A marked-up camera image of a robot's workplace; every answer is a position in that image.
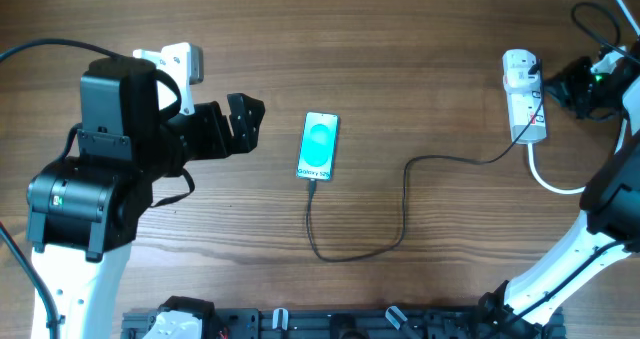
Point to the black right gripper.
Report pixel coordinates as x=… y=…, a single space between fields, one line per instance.
x=561 y=88

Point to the white charger plug adapter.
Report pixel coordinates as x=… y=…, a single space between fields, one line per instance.
x=521 y=79

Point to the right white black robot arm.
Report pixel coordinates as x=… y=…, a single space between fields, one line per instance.
x=605 y=231

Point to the Galaxy smartphone cyan screen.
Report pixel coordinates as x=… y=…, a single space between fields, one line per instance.
x=318 y=146

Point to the white power strip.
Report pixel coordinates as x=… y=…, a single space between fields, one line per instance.
x=525 y=111

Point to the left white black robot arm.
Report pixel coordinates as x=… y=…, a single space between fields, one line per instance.
x=84 y=210

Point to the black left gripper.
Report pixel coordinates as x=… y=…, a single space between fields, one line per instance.
x=245 y=136

